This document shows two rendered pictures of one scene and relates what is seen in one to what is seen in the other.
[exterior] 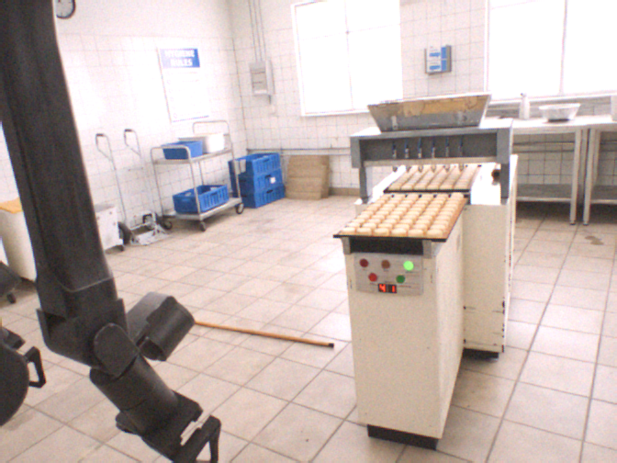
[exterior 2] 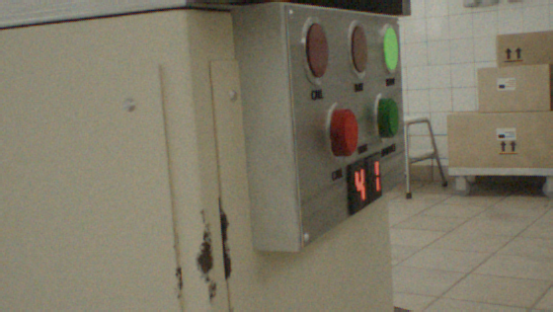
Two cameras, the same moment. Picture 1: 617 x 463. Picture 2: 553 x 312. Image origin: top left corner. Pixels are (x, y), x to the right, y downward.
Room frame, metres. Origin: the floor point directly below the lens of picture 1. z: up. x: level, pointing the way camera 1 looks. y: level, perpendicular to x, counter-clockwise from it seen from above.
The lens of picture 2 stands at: (1.67, 0.26, 0.80)
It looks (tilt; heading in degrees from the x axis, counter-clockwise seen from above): 7 degrees down; 270
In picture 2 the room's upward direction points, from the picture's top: 4 degrees counter-clockwise
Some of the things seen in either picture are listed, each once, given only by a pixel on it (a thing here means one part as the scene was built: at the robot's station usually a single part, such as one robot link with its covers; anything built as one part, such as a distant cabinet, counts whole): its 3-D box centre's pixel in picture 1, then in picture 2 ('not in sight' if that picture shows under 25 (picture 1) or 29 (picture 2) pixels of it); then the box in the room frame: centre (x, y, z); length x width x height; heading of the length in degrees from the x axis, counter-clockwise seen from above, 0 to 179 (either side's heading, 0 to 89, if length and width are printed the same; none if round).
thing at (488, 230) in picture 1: (447, 243); not in sight; (2.83, -0.83, 0.42); 1.28 x 0.72 x 0.84; 155
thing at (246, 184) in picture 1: (256, 179); not in sight; (6.38, 0.63, 0.30); 0.60 x 0.40 x 0.20; 145
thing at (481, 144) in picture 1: (431, 162); not in sight; (2.40, -0.63, 1.01); 0.72 x 0.33 x 0.34; 65
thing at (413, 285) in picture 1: (387, 273); (339, 112); (1.62, -0.26, 0.77); 0.24 x 0.04 x 0.14; 65
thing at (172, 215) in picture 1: (197, 174); not in sight; (5.65, 1.22, 0.57); 0.85 x 0.58 x 1.13; 152
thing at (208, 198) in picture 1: (201, 197); not in sight; (5.64, 1.23, 0.28); 0.56 x 0.38 x 0.20; 153
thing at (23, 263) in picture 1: (38, 237); not in sight; (4.18, 2.37, 0.38); 0.64 x 0.54 x 0.77; 53
